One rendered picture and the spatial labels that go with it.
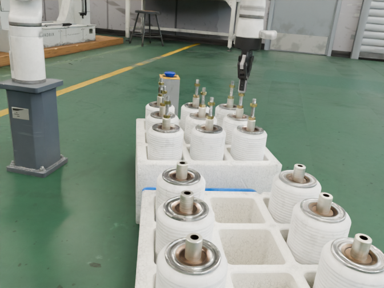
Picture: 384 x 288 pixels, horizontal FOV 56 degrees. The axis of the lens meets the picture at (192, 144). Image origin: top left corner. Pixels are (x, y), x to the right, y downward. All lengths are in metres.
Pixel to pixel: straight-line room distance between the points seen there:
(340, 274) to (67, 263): 0.59
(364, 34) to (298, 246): 5.42
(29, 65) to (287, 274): 0.94
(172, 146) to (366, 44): 5.22
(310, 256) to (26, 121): 0.93
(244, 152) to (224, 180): 0.10
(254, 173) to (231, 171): 0.07
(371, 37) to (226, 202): 5.33
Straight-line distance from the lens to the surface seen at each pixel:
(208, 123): 0.97
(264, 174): 1.00
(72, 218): 1.05
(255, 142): 0.98
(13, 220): 1.08
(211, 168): 0.95
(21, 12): 1.24
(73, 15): 4.62
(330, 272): 0.56
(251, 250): 0.73
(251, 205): 0.82
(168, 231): 0.58
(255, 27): 1.05
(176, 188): 0.67
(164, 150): 0.94
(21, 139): 1.28
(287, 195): 0.73
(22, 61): 1.23
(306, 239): 0.65
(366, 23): 5.92
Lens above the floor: 0.56
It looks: 21 degrees down
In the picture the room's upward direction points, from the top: 4 degrees clockwise
